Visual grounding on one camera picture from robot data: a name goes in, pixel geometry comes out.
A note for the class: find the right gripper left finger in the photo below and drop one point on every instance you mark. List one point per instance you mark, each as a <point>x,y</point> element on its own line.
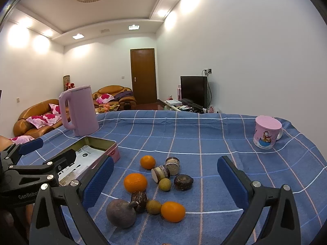
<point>48,225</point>

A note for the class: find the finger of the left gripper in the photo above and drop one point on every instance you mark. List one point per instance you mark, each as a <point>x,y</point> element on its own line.
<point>30,146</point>
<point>47,172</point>

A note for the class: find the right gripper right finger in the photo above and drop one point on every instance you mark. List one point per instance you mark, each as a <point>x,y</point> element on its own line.
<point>281,225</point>

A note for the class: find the purple passion fruit with stem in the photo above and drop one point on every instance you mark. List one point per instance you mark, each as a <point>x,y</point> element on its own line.
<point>121,213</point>

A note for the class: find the large orange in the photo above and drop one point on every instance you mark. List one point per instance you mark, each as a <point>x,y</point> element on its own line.
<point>135,182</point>

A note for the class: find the dark chocolate fruit piece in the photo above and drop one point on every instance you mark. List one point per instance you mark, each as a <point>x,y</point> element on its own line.
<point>141,198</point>

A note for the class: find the small orange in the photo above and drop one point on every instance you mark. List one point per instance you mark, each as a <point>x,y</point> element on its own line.
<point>148,162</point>

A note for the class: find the green-yellow round fruit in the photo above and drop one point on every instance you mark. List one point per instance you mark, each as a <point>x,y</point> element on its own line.
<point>165,184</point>

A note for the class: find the dark brown mangosteen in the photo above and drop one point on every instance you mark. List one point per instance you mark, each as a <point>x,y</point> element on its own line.
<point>183,182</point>

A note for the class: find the orange leather long sofa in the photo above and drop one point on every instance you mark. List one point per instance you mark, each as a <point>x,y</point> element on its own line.
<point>22,127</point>

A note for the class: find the near orange sofa seat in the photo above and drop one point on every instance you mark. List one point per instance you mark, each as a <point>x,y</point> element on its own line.
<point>4,143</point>

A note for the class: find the pink floral cushion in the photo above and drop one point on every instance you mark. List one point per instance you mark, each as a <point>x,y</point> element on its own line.
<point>48,119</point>

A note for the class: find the printed paper in tin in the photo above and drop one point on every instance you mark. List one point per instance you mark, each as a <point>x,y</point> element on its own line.
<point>85,157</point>

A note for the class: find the pink metal tin box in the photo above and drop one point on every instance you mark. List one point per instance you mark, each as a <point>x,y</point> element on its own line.
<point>109,147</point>

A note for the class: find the pink electric kettle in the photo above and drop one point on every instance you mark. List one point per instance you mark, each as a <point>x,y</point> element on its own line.
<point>78,111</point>

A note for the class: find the pink cartoon mug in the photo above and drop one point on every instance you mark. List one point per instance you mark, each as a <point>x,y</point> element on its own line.
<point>266,132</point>

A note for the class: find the orange leather armchair sofa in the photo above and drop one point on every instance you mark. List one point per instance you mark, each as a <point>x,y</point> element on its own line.
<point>114,95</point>

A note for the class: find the low tv cabinet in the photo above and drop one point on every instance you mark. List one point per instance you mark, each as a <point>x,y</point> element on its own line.
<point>180,106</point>

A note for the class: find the brown wooden door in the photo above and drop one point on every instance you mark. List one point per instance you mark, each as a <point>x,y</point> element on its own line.
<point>143,75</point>

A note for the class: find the black television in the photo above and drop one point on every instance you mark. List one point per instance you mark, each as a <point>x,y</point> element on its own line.
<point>195,89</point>

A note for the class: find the wall power socket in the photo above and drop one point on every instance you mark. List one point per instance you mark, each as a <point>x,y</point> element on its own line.
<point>207,71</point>

